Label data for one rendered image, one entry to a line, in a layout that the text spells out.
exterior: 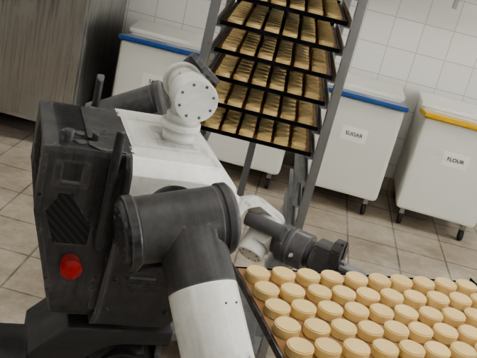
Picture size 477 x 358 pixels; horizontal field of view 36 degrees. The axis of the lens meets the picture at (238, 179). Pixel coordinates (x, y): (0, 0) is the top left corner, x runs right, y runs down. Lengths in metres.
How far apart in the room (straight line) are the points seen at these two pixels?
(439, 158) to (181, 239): 3.82
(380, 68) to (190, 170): 4.16
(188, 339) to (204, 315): 0.04
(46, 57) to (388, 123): 2.10
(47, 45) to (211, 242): 3.67
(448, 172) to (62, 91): 2.41
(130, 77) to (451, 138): 2.01
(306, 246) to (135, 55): 3.14
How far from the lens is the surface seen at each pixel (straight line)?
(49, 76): 4.57
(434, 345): 1.46
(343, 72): 2.41
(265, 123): 2.67
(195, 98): 1.08
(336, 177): 4.67
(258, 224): 1.65
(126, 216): 0.92
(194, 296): 0.91
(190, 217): 0.93
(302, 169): 2.64
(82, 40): 4.46
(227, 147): 4.66
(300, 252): 1.64
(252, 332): 2.95
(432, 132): 4.62
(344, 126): 4.56
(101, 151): 1.04
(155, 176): 1.04
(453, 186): 4.74
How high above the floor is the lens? 1.70
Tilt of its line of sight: 21 degrees down
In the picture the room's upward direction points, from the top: 14 degrees clockwise
